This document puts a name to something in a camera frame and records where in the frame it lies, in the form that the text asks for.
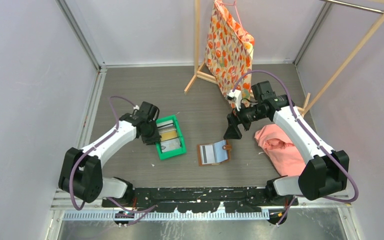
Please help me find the silver card in bin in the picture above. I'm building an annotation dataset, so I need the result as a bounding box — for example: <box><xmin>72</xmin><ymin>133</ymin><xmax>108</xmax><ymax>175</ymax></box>
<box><xmin>160</xmin><ymin>138</ymin><xmax>182</xmax><ymax>153</ymax></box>

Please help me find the brown leather card holder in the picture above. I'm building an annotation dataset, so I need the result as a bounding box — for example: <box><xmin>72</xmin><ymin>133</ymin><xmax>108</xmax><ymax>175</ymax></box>
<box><xmin>196</xmin><ymin>140</ymin><xmax>232</xmax><ymax>167</ymax></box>

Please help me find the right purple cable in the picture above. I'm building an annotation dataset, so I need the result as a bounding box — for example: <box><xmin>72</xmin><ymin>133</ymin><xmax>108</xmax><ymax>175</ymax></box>
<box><xmin>231</xmin><ymin>69</ymin><xmax>360</xmax><ymax>226</ymax></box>

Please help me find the green plastic bin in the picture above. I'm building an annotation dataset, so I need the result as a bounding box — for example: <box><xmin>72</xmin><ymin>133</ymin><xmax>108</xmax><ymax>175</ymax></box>
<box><xmin>156</xmin><ymin>115</ymin><xmax>187</xmax><ymax>161</ymax></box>

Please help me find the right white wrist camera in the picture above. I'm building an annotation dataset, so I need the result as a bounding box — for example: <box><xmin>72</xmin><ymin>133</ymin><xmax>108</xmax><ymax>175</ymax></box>
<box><xmin>226</xmin><ymin>89</ymin><xmax>242</xmax><ymax>111</ymax></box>

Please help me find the pink cloth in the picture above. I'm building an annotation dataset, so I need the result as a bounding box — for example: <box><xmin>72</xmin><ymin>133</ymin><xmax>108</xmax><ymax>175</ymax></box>
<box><xmin>254</xmin><ymin>124</ymin><xmax>306</xmax><ymax>176</ymax></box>

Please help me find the wooden clothes rack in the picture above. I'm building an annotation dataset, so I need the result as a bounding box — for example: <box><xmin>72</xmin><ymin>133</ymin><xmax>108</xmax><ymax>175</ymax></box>
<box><xmin>183</xmin><ymin>0</ymin><xmax>384</xmax><ymax>117</ymax></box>

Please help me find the aluminium frame rail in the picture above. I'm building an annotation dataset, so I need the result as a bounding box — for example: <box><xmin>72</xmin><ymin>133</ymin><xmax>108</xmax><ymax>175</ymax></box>
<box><xmin>51</xmin><ymin>185</ymin><xmax>352</xmax><ymax>221</ymax></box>

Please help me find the gold credit card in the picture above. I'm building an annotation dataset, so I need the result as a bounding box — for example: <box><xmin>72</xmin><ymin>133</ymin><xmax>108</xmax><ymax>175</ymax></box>
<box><xmin>160</xmin><ymin>129</ymin><xmax>179</xmax><ymax>142</ymax></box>

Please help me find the purple cable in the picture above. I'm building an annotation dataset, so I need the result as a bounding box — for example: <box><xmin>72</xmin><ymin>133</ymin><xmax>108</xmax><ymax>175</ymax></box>
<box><xmin>231</xmin><ymin>69</ymin><xmax>360</xmax><ymax>226</ymax></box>
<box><xmin>68</xmin><ymin>96</ymin><xmax>156</xmax><ymax>220</ymax></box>

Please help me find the pink hanger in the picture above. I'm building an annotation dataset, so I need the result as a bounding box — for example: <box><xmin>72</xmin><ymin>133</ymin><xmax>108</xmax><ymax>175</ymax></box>
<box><xmin>217</xmin><ymin>0</ymin><xmax>246</xmax><ymax>34</ymax></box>

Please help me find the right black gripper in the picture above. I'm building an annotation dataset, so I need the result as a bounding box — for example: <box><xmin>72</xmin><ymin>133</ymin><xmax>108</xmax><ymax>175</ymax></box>
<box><xmin>224</xmin><ymin>98</ymin><xmax>267</xmax><ymax>140</ymax></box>

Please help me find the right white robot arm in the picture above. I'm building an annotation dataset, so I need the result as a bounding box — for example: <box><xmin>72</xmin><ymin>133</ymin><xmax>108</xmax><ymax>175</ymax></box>
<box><xmin>223</xmin><ymin>81</ymin><xmax>349</xmax><ymax>205</ymax></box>

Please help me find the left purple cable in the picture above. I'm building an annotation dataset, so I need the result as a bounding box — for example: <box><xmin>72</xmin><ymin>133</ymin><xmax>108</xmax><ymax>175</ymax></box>
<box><xmin>68</xmin><ymin>96</ymin><xmax>156</xmax><ymax>220</ymax></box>

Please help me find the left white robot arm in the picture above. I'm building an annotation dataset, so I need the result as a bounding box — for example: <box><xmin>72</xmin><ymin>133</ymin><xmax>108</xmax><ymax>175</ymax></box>
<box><xmin>58</xmin><ymin>101</ymin><xmax>161</xmax><ymax>209</ymax></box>

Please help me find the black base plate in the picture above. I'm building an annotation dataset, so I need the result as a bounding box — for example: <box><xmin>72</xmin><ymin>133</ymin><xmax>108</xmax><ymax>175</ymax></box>
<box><xmin>115</xmin><ymin>186</ymin><xmax>293</xmax><ymax>214</ymax></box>

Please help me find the floral fabric bag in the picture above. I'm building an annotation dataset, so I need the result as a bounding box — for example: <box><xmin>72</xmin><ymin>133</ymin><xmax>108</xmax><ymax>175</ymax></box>
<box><xmin>204</xmin><ymin>0</ymin><xmax>255</xmax><ymax>100</ymax></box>

